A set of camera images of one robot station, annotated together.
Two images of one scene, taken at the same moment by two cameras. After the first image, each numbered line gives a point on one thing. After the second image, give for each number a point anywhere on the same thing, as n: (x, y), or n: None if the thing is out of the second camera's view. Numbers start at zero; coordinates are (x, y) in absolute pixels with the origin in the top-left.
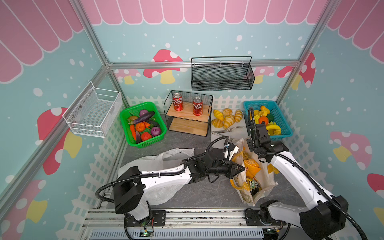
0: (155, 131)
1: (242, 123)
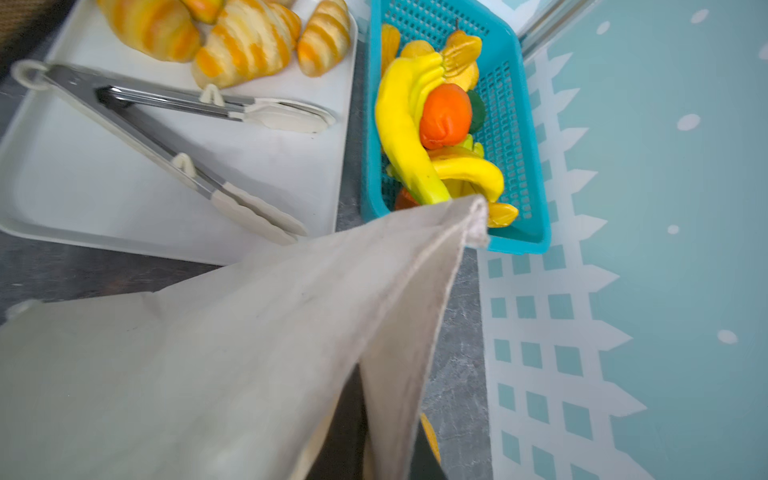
0: None
1: (64, 184)
